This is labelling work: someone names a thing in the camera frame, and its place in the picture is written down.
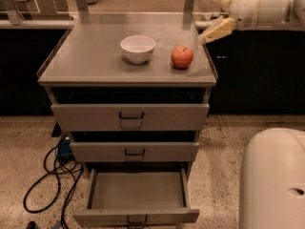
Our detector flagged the black floor cable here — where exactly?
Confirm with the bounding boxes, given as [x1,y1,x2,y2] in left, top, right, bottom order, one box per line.
[22,143,84,229]

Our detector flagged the grey middle drawer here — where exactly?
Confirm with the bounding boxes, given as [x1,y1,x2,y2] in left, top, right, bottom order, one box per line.
[71,141,199,162]

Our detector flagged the blue power box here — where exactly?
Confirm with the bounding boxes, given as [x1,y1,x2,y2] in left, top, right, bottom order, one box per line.
[56,137,74,161]

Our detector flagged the white horizontal rail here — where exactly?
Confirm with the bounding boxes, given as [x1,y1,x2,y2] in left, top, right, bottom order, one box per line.
[0,18,223,31]

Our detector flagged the grey top drawer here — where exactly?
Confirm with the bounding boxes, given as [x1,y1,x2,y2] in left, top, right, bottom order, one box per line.
[51,104,209,132]

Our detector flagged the left background steel table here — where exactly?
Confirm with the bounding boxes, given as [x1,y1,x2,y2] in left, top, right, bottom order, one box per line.
[0,0,70,21]

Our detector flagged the grey metal drawer cabinet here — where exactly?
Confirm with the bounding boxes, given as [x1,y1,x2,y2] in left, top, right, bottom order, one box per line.
[39,13,217,170]

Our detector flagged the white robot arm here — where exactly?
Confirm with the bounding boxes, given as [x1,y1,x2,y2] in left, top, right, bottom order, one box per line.
[198,0,305,229]

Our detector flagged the red apple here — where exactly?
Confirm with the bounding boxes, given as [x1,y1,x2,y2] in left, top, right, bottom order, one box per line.
[171,46,193,70]

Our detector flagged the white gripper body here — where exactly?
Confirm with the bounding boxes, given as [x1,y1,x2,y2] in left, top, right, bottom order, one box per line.
[229,0,294,31]

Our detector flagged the white ceramic bowl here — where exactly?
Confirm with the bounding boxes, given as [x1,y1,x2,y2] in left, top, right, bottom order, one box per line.
[120,35,156,65]

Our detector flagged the grey open bottom drawer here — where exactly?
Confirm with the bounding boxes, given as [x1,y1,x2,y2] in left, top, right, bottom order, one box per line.
[74,169,199,227]

